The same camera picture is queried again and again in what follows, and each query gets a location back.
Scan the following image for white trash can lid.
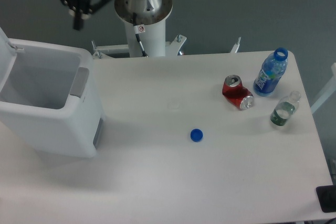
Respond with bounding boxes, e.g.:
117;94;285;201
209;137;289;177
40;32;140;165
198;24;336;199
1;29;17;90

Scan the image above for white trash can body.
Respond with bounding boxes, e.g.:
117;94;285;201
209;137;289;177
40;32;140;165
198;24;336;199
1;39;105;158

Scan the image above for white bottle cap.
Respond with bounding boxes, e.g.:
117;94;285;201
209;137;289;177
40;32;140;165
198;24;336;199
167;100;180;110

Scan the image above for crushed red soda can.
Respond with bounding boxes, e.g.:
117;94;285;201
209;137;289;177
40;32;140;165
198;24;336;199
222;74;254;110

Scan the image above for blue bottle cap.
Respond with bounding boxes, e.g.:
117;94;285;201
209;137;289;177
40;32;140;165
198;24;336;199
190;129;204;143

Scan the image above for blue plastic drink bottle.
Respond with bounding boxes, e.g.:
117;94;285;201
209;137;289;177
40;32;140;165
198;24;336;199
253;47;288;97

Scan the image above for clear bottle with green label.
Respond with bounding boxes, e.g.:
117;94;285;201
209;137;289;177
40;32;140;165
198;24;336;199
270;91;301;126

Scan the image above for black device at table edge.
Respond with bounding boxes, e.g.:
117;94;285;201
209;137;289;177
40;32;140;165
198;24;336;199
316;185;335;213

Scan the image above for black cable on pedestal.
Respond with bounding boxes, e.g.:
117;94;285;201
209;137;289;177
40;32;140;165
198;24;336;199
132;11;149;58

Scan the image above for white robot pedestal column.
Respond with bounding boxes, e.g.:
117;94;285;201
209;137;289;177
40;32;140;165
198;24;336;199
124;21;166;58

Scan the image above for white metal base frame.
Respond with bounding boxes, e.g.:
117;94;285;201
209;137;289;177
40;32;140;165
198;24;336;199
90;34;242;59

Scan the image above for white post at right edge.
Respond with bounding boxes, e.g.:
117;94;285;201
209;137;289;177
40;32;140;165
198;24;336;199
310;63;335;114

